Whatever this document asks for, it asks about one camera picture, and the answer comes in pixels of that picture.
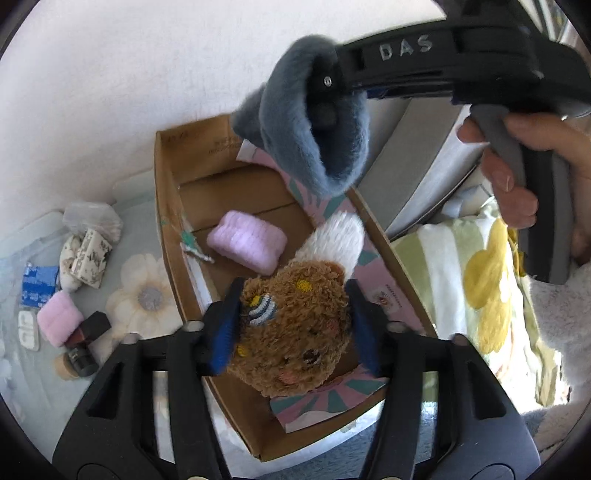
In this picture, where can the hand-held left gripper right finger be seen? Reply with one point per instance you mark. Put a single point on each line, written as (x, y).
(365, 332)

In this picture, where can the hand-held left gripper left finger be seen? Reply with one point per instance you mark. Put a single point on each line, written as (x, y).
(225, 339)

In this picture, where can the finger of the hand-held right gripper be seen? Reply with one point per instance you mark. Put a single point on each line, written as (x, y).
(325, 92)

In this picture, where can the grey-blue plush band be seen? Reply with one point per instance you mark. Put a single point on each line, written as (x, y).
(286, 138)

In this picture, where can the brown plush teddy bear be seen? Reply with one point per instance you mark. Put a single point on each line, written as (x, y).
(300, 323)

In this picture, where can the cardboard box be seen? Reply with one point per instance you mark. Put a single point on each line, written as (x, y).
(240, 194)

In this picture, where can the dark cosmetic bottle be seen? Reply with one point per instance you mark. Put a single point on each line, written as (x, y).
(92, 325)

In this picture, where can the blue packet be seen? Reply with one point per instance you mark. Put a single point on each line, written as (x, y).
(39, 284)

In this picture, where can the person's right forearm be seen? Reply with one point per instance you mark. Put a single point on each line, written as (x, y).
(558, 332)

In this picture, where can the person's right hand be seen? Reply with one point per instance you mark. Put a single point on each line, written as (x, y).
(577, 184)

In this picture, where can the yellow green floral blanket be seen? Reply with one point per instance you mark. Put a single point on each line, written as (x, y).
(443, 286)

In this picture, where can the white plush band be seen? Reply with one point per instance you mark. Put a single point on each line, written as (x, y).
(334, 240)

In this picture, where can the pink plush band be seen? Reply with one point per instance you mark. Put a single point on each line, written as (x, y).
(60, 321)
(247, 240)

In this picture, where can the teal white paper scrap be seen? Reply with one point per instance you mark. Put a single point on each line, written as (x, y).
(191, 242)

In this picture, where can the grey box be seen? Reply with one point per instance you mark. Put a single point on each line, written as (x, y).
(415, 152)

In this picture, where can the dark print patterned packet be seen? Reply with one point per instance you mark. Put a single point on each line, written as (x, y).
(92, 258)

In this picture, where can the clear plastic bag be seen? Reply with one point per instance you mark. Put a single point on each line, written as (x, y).
(92, 217)

